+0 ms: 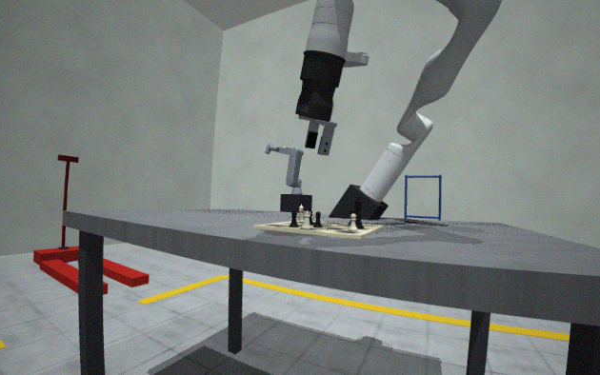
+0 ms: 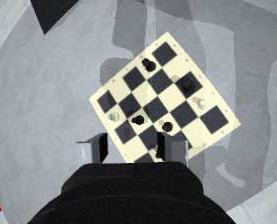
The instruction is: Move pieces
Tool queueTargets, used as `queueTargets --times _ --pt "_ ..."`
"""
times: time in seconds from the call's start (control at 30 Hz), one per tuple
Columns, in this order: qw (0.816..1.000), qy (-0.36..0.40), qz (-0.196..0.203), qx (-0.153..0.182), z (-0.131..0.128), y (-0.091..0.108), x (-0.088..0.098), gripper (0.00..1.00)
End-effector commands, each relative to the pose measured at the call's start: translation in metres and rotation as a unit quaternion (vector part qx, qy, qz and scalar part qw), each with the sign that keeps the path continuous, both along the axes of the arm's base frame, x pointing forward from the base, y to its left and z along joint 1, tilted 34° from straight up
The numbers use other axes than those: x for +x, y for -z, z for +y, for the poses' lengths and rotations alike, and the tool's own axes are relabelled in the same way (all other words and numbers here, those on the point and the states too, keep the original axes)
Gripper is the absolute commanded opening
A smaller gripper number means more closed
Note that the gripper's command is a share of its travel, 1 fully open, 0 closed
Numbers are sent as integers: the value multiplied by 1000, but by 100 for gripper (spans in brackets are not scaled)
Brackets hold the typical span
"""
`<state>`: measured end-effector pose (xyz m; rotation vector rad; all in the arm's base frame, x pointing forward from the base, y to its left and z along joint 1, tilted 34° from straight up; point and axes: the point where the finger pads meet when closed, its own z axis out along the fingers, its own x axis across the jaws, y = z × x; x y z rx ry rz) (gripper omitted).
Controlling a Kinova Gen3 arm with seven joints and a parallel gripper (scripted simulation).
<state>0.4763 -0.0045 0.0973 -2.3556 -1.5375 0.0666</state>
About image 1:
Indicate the white pawn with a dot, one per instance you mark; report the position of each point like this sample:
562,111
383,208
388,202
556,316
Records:
352,224

